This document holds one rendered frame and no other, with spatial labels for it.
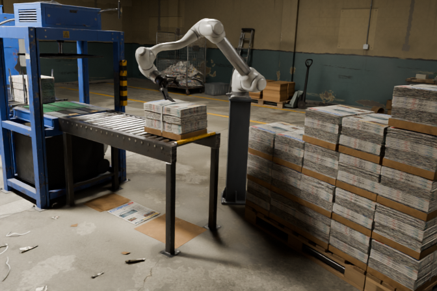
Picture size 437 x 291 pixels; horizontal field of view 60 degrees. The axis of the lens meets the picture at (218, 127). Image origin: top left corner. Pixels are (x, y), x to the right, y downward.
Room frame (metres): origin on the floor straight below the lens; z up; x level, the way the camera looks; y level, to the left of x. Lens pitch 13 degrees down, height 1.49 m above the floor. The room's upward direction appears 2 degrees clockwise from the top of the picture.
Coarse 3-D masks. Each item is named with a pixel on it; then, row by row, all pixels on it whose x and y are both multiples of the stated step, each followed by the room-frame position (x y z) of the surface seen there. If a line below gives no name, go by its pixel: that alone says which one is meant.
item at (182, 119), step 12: (168, 108) 2.59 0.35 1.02; (180, 108) 2.56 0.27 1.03; (192, 108) 2.63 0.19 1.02; (204, 108) 2.73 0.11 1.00; (168, 120) 2.60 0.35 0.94; (180, 120) 2.53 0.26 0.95; (192, 120) 2.62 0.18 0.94; (204, 120) 2.72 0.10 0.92; (168, 132) 2.60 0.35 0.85; (180, 132) 2.53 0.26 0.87; (192, 132) 2.63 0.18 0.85
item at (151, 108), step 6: (150, 102) 2.78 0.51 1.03; (156, 102) 2.78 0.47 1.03; (162, 102) 2.78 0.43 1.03; (168, 102) 2.80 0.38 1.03; (180, 102) 2.84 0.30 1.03; (144, 108) 2.75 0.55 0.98; (150, 108) 2.70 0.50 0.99; (156, 108) 2.67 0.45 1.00; (150, 114) 2.71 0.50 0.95; (156, 114) 2.67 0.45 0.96; (150, 120) 2.72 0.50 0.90; (156, 120) 2.68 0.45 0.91; (150, 126) 2.71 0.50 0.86; (156, 126) 2.68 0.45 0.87
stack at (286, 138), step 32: (256, 128) 2.93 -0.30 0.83; (288, 128) 2.97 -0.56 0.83; (256, 160) 2.92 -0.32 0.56; (288, 160) 2.65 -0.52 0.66; (320, 160) 2.42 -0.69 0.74; (352, 160) 2.23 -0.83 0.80; (256, 192) 2.90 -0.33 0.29; (288, 192) 2.62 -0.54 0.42; (320, 192) 2.39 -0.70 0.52; (256, 224) 2.88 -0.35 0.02; (320, 224) 2.37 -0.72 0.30; (352, 256) 2.16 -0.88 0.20
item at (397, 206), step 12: (396, 120) 2.03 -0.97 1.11; (420, 132) 1.92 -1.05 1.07; (432, 132) 1.87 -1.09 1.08; (396, 168) 2.00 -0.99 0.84; (408, 168) 1.94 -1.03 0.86; (420, 168) 1.89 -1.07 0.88; (384, 204) 2.02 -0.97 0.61; (396, 204) 1.97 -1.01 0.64; (420, 216) 1.86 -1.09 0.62; (432, 216) 1.88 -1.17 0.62; (384, 240) 2.00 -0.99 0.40; (408, 252) 1.89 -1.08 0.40; (384, 276) 1.98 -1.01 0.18; (408, 288) 1.86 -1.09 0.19; (420, 288) 1.89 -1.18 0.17
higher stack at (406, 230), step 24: (408, 96) 2.00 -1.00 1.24; (432, 96) 1.90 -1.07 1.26; (408, 120) 1.98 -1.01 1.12; (432, 120) 1.88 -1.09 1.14; (408, 144) 1.96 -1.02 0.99; (432, 144) 1.86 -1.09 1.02; (384, 168) 2.05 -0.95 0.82; (432, 168) 1.85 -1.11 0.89; (384, 192) 2.03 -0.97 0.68; (408, 192) 1.93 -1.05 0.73; (432, 192) 1.85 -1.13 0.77; (384, 216) 2.02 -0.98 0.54; (408, 216) 1.91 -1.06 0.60; (408, 240) 1.90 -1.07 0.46; (432, 240) 1.90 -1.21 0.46; (384, 264) 1.98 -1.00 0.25; (408, 264) 1.88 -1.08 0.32; (432, 264) 1.95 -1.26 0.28; (384, 288) 1.97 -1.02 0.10
